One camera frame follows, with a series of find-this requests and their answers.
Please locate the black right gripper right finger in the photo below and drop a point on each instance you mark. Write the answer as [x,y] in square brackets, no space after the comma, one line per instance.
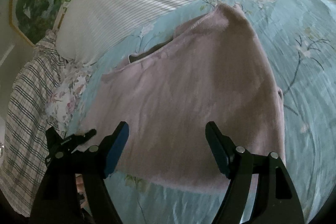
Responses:
[276,199]

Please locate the beige knit sweater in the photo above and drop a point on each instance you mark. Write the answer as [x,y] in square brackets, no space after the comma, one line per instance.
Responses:
[214,69]

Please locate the plaid checked blanket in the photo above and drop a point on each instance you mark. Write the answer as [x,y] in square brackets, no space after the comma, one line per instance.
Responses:
[23,165]

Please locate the white floral quilt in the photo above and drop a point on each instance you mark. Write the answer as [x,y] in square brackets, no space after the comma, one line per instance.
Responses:
[59,110]

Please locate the light blue floral bedsheet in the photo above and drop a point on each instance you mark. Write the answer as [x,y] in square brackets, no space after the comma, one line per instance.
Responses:
[298,37]

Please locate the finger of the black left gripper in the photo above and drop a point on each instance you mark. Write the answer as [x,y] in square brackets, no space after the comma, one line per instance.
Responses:
[71,142]
[54,144]

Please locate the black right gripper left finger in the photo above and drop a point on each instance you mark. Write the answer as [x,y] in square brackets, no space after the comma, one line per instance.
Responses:
[96,164]

